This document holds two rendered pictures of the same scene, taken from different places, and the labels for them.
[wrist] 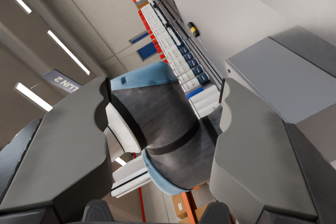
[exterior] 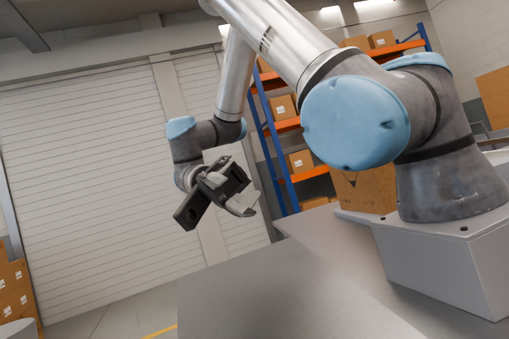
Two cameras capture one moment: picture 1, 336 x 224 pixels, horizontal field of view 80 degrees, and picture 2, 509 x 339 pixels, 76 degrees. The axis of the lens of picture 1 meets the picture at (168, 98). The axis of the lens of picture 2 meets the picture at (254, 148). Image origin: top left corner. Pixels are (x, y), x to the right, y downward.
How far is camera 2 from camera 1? 66 cm
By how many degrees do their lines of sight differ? 124
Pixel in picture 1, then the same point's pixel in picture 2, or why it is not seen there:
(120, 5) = not seen: outside the picture
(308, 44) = (406, 303)
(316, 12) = (366, 317)
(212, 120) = (407, 166)
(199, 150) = not seen: hidden behind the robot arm
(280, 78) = (410, 257)
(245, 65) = (441, 250)
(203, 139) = not seen: hidden behind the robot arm
